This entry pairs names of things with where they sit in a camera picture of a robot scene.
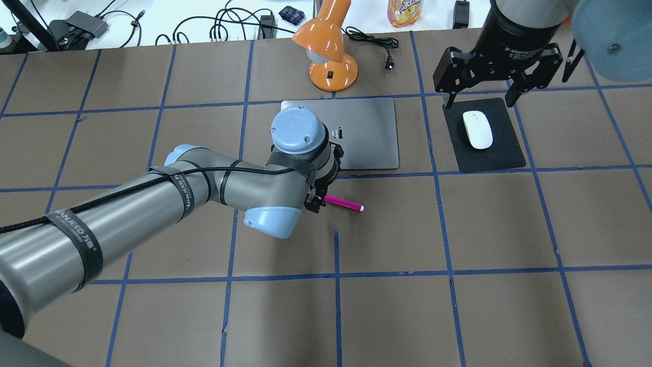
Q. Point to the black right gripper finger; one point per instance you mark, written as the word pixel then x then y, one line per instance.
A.
pixel 519 86
pixel 450 90

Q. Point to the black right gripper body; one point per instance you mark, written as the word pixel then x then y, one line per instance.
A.
pixel 514 33

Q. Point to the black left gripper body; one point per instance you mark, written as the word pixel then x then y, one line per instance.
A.
pixel 313 200

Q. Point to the pink highlighter pen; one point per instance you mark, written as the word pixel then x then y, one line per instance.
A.
pixel 341 202

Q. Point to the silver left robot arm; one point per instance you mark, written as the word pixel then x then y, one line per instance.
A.
pixel 63 251

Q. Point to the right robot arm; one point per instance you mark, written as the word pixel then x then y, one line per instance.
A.
pixel 613 35

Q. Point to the white computer mouse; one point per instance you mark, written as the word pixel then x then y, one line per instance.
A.
pixel 478 129

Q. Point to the black mousepad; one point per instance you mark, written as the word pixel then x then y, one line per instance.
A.
pixel 505 153

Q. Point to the grey laptop notebook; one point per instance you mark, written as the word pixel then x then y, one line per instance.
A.
pixel 366 129

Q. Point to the black power adapter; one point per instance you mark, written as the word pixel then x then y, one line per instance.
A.
pixel 461 15

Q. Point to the orange snack bag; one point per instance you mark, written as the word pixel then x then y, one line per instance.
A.
pixel 402 14

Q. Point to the orange desk lamp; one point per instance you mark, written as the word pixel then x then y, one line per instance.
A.
pixel 331 69

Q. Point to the dark blue pouch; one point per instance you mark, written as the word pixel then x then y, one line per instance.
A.
pixel 292 15

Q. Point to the grey hub box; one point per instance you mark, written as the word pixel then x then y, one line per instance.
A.
pixel 93 25

